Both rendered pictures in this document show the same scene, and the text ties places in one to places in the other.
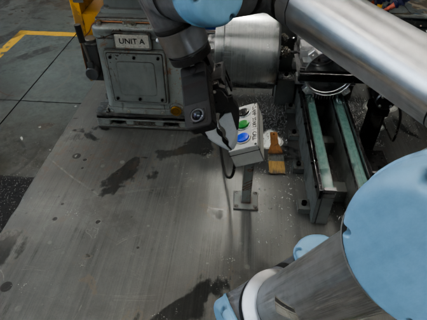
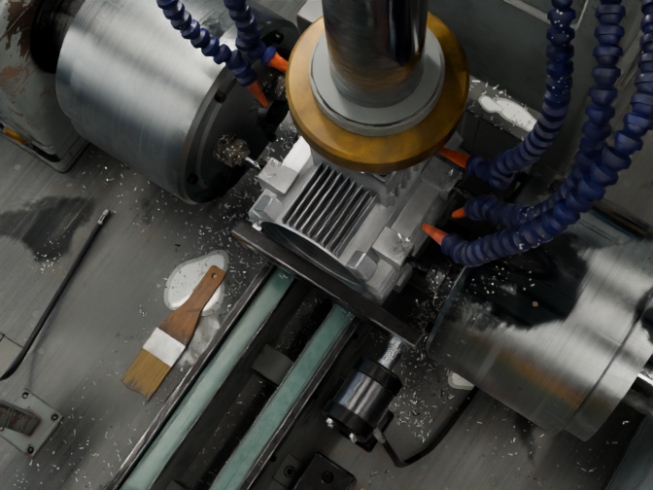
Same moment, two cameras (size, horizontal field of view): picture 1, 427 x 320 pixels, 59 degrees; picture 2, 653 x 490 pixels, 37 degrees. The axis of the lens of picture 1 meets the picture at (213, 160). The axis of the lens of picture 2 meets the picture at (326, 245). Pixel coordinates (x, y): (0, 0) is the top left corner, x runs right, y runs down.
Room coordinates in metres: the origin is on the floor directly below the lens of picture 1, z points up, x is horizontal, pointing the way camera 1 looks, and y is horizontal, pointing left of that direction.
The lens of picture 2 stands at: (0.80, -0.60, 2.09)
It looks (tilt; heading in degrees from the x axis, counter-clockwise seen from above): 72 degrees down; 40
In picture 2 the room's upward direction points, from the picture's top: 11 degrees counter-clockwise
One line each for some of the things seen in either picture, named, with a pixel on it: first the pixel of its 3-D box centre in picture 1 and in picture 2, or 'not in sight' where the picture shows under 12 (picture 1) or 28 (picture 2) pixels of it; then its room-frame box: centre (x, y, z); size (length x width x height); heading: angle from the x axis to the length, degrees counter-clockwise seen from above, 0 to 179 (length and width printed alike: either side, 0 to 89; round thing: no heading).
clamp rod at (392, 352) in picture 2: not in sight; (383, 367); (0.98, -0.49, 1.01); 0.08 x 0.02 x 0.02; 176
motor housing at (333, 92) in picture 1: (325, 59); (360, 193); (1.15, -0.37, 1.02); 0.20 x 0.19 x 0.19; 176
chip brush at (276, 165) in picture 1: (275, 152); (177, 329); (0.93, -0.20, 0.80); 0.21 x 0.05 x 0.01; 177
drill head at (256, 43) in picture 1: (232, 49); (152, 61); (1.18, -0.06, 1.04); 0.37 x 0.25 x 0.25; 86
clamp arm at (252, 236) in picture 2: (340, 77); (325, 285); (1.03, -0.39, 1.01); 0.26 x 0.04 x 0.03; 86
